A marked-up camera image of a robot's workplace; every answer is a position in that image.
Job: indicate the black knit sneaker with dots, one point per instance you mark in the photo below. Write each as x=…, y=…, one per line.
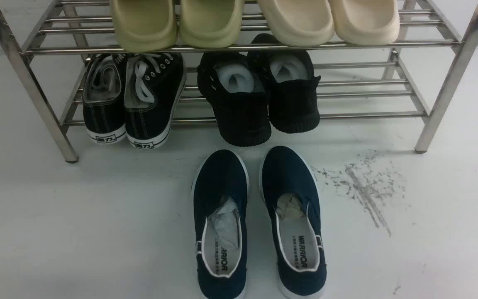
x=289, y=79
x=237, y=97

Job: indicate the stainless steel shoe rack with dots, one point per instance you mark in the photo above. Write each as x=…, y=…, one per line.
x=61, y=31

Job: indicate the navy slip-on shoe left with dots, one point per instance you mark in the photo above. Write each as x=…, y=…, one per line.
x=220, y=191

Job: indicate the navy slip-on shoe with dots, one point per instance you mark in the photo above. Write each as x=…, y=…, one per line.
x=289, y=190
x=220, y=191

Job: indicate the navy slip-on shoe right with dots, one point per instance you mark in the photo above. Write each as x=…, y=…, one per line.
x=289, y=190

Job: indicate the black canvas sneaker right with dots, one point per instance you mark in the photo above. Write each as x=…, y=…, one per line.
x=153, y=86

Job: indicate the black canvas sneaker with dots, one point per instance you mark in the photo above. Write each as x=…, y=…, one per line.
x=153, y=86
x=103, y=98

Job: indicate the green foam slipper right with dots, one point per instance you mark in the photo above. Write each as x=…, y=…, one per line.
x=210, y=24

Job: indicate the green foam slipper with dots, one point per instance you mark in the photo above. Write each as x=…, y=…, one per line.
x=142, y=26
x=210, y=24

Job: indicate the cream foam slipper left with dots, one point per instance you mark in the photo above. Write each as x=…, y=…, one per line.
x=299, y=22

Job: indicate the cream foam slipper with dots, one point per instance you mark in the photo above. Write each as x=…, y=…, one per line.
x=366, y=22
x=299, y=22

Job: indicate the black canvas sneaker left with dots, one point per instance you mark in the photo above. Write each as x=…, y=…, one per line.
x=103, y=98

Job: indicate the green foam slipper left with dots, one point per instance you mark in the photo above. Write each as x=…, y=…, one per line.
x=142, y=26

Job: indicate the cream foam slipper right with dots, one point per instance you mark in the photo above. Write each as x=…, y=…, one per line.
x=366, y=22

